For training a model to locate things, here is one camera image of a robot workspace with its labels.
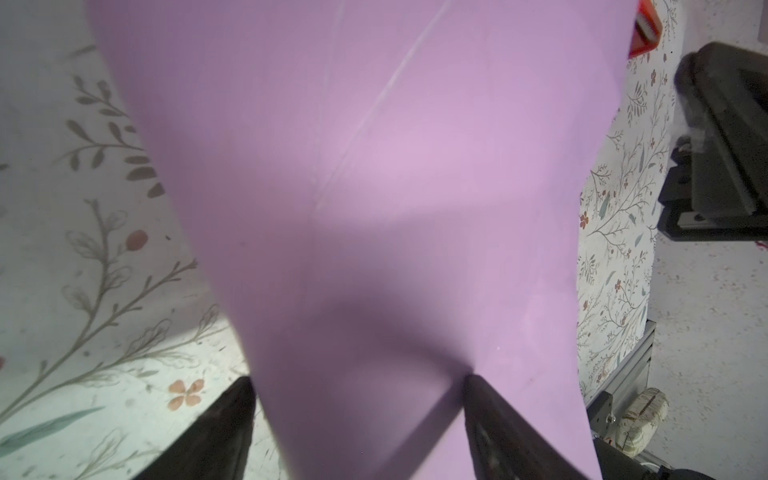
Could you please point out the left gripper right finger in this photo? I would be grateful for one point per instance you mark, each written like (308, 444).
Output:
(503, 445)

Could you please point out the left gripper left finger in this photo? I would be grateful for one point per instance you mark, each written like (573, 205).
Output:
(216, 445)

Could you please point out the pink wrapping paper sheet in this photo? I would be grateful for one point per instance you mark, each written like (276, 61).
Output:
(385, 198)

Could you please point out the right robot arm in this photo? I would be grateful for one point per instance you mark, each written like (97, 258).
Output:
(716, 190)

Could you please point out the white cloth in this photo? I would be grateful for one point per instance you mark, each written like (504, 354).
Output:
(640, 422)

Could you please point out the red tape dispenser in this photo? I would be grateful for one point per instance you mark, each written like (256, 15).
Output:
(647, 31)

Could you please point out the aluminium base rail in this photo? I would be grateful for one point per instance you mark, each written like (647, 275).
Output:
(622, 386)

